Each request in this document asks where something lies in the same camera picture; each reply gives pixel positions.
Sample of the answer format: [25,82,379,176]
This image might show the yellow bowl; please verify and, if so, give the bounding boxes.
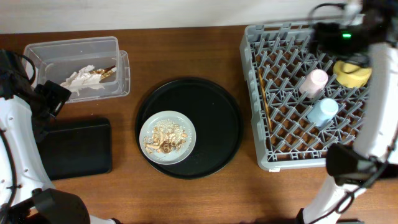
[333,60,372,88]

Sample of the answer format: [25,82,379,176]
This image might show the white tissue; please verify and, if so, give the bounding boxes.
[60,72,91,92]
[73,65,104,89]

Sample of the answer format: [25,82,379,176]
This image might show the pink cup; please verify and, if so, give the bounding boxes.
[299,69,328,98]

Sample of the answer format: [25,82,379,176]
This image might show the gold foil wrapper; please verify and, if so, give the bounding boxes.
[90,65,117,80]

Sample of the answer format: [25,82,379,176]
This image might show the blue cup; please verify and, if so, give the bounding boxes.
[307,98,339,127]

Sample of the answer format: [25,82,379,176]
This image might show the wooden chopstick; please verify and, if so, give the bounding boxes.
[258,68,272,132]
[259,76,272,133]

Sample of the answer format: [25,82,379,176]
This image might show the food scraps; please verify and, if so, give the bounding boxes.
[143,119,188,154]

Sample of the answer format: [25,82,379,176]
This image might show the grey plate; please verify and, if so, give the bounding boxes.
[138,111,197,166]

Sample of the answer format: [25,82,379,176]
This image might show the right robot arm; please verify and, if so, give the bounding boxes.
[295,1,397,223]

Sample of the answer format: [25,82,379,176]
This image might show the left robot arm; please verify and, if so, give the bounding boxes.
[1,81,112,223]

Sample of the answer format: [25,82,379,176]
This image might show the clear plastic waste bin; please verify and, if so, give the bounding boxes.
[23,36,131,103]

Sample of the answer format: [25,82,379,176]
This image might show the grey dishwasher rack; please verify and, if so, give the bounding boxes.
[240,22,369,171]

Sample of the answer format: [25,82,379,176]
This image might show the black rectangular tray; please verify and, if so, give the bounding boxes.
[37,118,113,180]

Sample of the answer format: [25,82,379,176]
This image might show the round black tray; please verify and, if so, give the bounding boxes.
[135,78,244,180]

